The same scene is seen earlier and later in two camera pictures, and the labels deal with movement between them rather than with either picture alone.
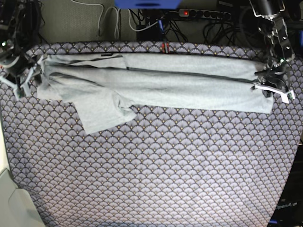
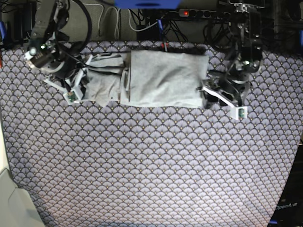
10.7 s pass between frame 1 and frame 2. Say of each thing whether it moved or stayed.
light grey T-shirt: moved
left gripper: moved
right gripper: moved
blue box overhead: stayed
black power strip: stayed
